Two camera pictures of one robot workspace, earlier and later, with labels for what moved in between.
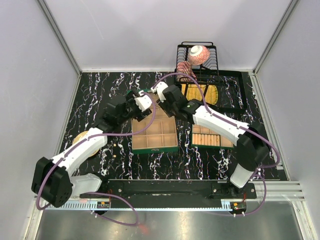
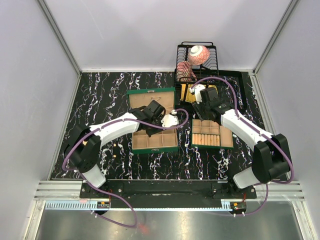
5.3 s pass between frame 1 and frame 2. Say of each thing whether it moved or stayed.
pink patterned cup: stayed
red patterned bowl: stayed
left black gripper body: moved
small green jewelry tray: stayed
